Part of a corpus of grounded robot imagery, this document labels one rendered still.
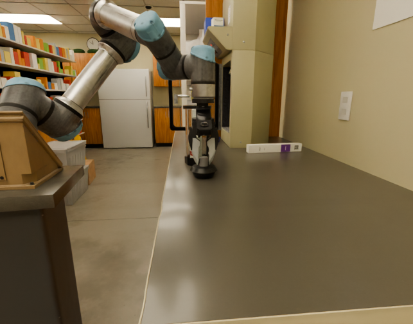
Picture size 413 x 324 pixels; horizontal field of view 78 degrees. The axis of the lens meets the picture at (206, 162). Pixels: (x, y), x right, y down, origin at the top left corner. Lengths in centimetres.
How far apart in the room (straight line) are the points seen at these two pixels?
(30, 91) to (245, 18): 93
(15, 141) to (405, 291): 90
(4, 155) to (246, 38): 105
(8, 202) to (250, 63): 109
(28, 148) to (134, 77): 548
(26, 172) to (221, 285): 66
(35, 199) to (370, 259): 78
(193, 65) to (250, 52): 57
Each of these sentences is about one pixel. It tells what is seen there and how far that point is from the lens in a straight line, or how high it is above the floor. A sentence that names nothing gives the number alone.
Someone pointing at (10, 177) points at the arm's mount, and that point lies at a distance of 91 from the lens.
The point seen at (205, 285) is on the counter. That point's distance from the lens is 40.
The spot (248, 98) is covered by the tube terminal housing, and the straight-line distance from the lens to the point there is 133.
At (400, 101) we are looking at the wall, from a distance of 101.
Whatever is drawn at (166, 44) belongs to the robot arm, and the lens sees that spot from 81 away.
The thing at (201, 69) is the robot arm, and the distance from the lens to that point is 81.
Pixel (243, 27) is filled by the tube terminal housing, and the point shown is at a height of 151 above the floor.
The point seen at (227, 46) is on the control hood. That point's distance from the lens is 132.
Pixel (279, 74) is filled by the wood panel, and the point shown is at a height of 133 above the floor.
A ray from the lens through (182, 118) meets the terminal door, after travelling 162.
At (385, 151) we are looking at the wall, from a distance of 105.
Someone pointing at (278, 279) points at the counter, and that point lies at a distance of 42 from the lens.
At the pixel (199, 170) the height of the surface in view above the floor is 97.
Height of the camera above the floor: 120
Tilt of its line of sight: 14 degrees down
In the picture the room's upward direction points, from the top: straight up
